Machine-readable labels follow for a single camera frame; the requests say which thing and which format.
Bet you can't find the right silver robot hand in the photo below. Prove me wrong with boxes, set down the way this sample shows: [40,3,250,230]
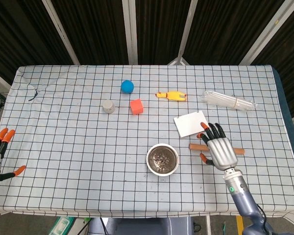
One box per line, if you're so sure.
[196,122,239,171]

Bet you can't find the wooden stick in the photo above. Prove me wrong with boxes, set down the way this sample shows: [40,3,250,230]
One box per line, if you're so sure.
[188,143,246,156]

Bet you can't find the stainless steel bowl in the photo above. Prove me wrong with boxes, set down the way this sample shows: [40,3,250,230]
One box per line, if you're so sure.
[146,143,180,177]

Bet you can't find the white flat board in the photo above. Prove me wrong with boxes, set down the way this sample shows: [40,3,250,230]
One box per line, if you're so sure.
[173,111,208,138]

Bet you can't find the clear plastic bag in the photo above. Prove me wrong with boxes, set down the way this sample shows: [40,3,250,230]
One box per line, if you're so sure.
[201,90,258,112]

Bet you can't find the crushed brown white crumbs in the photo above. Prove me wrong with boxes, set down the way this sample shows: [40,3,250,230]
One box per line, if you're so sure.
[152,152,172,171]

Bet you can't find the yellow rubber chicken toy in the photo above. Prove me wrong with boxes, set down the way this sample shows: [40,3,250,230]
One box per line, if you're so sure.
[155,91,188,102]

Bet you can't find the white black checked tablecloth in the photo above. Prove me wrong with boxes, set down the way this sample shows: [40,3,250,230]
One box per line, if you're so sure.
[0,65,294,225]

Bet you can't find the green plastic crate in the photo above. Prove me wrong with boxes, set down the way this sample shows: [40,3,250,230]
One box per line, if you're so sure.
[48,216,77,235]

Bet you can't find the orange cube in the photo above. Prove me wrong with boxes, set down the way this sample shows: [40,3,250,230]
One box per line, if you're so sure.
[130,98,145,116]

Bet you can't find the grey robot torso base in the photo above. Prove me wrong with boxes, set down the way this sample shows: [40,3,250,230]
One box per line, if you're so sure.
[88,216,194,235]

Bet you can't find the blue ball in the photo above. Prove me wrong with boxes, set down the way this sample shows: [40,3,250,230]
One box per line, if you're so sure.
[121,80,135,94]

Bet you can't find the grey cylindrical cup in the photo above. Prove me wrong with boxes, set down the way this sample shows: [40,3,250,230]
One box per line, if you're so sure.
[102,99,116,115]

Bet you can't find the small black cord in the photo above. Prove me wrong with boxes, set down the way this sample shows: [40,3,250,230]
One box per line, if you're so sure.
[27,90,39,102]

